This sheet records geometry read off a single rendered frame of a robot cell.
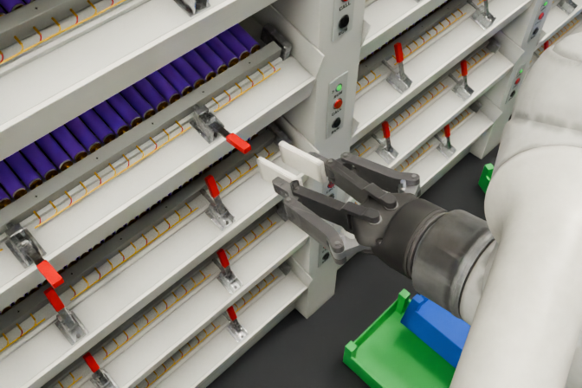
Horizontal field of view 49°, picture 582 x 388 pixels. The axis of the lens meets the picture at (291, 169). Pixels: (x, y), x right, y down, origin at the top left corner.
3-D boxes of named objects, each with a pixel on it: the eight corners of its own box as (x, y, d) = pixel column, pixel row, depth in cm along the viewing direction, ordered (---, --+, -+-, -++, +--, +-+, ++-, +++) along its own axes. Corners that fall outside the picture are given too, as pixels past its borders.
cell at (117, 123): (98, 96, 84) (129, 130, 82) (86, 103, 83) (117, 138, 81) (97, 88, 82) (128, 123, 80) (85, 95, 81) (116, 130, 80)
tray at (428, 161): (486, 131, 173) (511, 102, 162) (333, 267, 146) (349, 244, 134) (431, 80, 178) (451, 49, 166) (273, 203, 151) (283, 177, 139)
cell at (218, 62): (197, 40, 91) (226, 70, 89) (186, 46, 90) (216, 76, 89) (197, 31, 89) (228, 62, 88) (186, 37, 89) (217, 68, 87)
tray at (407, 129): (505, 75, 158) (534, 39, 146) (338, 216, 131) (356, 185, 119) (445, 22, 163) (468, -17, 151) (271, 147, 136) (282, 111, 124)
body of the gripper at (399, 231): (410, 301, 62) (339, 257, 68) (462, 248, 65) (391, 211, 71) (404, 248, 57) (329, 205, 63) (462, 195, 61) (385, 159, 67)
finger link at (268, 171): (306, 198, 72) (301, 202, 72) (265, 175, 77) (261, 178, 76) (301, 177, 70) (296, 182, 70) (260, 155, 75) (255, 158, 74)
